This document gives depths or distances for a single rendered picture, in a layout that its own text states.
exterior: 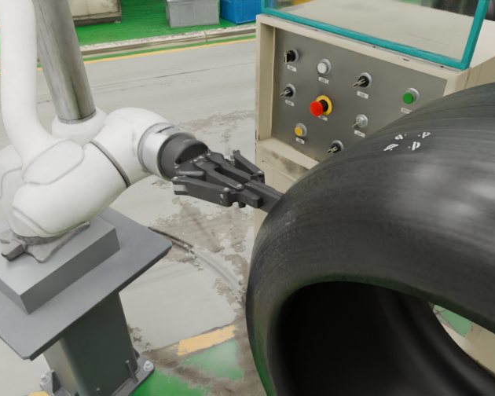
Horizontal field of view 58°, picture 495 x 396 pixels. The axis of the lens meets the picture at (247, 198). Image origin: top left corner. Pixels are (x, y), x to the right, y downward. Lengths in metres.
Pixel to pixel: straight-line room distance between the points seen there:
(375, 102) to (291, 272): 0.75
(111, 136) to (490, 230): 0.62
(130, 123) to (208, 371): 1.27
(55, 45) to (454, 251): 1.04
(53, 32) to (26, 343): 0.74
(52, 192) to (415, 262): 0.57
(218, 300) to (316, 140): 1.05
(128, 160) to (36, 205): 0.16
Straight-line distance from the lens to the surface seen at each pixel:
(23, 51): 0.88
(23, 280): 1.29
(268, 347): 0.52
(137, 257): 1.36
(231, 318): 2.00
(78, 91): 1.24
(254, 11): 5.95
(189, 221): 2.48
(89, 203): 0.75
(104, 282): 1.32
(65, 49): 1.20
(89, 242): 1.32
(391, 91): 1.07
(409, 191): 0.31
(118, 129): 0.78
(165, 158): 0.70
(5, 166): 1.21
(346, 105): 1.15
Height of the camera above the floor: 1.58
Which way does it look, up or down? 37 degrees down
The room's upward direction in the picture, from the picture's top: straight up
